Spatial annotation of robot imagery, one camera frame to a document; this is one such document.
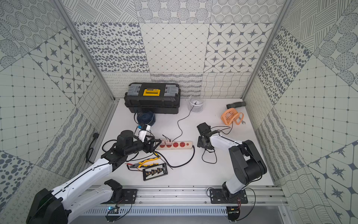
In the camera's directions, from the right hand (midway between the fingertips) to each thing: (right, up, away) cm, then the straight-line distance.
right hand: (204, 145), depth 93 cm
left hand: (-30, +9, -14) cm, 35 cm away
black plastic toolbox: (-31, +33, +5) cm, 45 cm away
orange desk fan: (+19, +20, +3) cm, 27 cm away
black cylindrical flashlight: (+30, +28, +21) cm, 46 cm away
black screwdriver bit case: (-31, -13, -11) cm, 36 cm away
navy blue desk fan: (-42, +19, +9) cm, 46 cm away
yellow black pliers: (-40, -10, -9) cm, 42 cm away
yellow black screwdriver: (-30, -6, -5) cm, 31 cm away
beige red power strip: (-18, 0, -2) cm, 18 cm away
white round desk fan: (-2, +29, +15) cm, 32 cm away
